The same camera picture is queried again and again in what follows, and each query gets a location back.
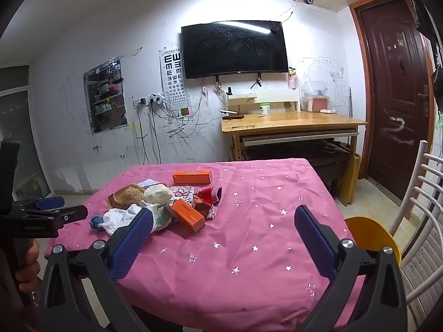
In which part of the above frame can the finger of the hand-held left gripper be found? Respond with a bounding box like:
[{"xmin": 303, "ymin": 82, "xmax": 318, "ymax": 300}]
[
  {"xmin": 14, "ymin": 196, "xmax": 66, "ymax": 213},
  {"xmin": 33, "ymin": 204, "xmax": 89, "ymax": 230}
]

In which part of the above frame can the wall poster of shelves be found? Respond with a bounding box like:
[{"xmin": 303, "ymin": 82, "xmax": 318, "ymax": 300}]
[{"xmin": 83, "ymin": 55, "xmax": 128, "ymax": 135}]

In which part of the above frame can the white patterned packet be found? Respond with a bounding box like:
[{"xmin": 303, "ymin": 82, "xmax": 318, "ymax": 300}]
[{"xmin": 169, "ymin": 186, "xmax": 195, "ymax": 205}]

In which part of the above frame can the white crumpled plastic bag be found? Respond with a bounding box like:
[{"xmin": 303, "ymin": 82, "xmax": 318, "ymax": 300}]
[{"xmin": 99, "ymin": 204, "xmax": 160, "ymax": 236}]

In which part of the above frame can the short orange box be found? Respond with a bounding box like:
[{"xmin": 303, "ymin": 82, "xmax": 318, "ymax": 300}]
[{"xmin": 169, "ymin": 199, "xmax": 205, "ymax": 232}]

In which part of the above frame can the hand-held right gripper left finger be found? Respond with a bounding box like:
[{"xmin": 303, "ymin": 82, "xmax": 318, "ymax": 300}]
[{"xmin": 37, "ymin": 209, "xmax": 154, "ymax": 332}]

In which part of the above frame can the brown door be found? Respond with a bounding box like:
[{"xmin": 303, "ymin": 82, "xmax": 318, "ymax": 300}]
[{"xmin": 349, "ymin": 0, "xmax": 438, "ymax": 211}]

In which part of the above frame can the long orange box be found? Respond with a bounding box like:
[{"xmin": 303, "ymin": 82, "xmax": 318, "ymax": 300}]
[{"xmin": 172, "ymin": 170, "xmax": 213, "ymax": 185}]

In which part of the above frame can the red snack wrapper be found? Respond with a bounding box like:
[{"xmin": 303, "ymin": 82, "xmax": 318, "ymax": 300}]
[{"xmin": 193, "ymin": 187, "xmax": 223, "ymax": 219}]

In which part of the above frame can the clear plastic bag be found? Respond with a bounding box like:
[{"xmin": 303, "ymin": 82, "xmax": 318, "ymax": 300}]
[{"xmin": 299, "ymin": 72, "xmax": 329, "ymax": 112}]

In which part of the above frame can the brown foil snack bag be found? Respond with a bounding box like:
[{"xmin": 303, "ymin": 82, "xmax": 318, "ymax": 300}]
[{"xmin": 108, "ymin": 183, "xmax": 146, "ymax": 210}]

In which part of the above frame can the black wall television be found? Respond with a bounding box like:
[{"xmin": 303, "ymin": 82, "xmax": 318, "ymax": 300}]
[{"xmin": 181, "ymin": 20, "xmax": 289, "ymax": 79}]

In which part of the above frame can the person's left hand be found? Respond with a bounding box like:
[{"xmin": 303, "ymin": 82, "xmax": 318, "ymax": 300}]
[{"xmin": 14, "ymin": 239, "xmax": 41, "ymax": 294}]

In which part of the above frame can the black hanging bag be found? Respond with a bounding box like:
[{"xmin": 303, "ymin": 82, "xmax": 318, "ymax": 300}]
[
  {"xmin": 412, "ymin": 0, "xmax": 438, "ymax": 38},
  {"xmin": 432, "ymin": 64, "xmax": 443, "ymax": 106}
]

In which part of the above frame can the pink box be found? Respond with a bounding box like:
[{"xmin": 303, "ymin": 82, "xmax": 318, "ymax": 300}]
[{"xmin": 306, "ymin": 96, "xmax": 329, "ymax": 112}]

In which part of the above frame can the white round bun bag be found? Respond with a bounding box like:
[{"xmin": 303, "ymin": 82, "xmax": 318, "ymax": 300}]
[{"xmin": 143, "ymin": 184, "xmax": 173, "ymax": 205}]

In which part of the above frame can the glass balcony door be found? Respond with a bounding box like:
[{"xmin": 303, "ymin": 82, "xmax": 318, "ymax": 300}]
[{"xmin": 0, "ymin": 65, "xmax": 52, "ymax": 198}]

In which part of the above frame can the pink star tablecloth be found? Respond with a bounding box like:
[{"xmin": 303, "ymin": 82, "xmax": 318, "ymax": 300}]
[{"xmin": 45, "ymin": 158, "xmax": 367, "ymax": 332}]

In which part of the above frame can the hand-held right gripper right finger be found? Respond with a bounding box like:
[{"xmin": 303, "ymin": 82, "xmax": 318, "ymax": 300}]
[{"xmin": 294, "ymin": 205, "xmax": 409, "ymax": 332}]

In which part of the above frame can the wooden desk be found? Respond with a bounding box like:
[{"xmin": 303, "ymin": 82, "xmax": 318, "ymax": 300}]
[{"xmin": 221, "ymin": 110, "xmax": 369, "ymax": 205}]

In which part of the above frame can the eye chart poster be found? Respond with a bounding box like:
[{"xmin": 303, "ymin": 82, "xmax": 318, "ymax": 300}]
[{"xmin": 158, "ymin": 46, "xmax": 194, "ymax": 118}]

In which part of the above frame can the yellow stool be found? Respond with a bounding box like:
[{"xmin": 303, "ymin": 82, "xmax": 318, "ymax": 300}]
[{"xmin": 344, "ymin": 216, "xmax": 402, "ymax": 270}]

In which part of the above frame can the white desk shelf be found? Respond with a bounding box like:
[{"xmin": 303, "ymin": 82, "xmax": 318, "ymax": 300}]
[{"xmin": 226, "ymin": 88, "xmax": 300, "ymax": 113}]

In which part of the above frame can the white metal chair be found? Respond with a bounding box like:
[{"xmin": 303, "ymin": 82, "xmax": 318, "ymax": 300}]
[{"xmin": 389, "ymin": 140, "xmax": 443, "ymax": 305}]

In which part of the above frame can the white printed wrapper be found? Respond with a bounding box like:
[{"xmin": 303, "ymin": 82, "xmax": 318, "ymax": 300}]
[{"xmin": 150, "ymin": 205, "xmax": 173, "ymax": 233}]

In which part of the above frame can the black cable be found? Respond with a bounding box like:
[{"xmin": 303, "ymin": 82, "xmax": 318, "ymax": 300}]
[
  {"xmin": 150, "ymin": 105, "xmax": 163, "ymax": 165},
  {"xmin": 136, "ymin": 105, "xmax": 148, "ymax": 165}
]

